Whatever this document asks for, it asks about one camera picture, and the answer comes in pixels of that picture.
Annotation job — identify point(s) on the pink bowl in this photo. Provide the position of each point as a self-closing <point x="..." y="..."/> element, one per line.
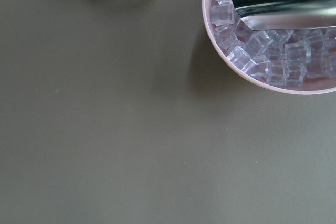
<point x="311" y="87"/>

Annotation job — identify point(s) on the metal ice scoop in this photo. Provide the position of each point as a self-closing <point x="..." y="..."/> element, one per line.
<point x="286" y="14"/>

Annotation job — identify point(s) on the clear ice cubes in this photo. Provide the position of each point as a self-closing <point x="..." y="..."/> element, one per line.
<point x="279" y="58"/>

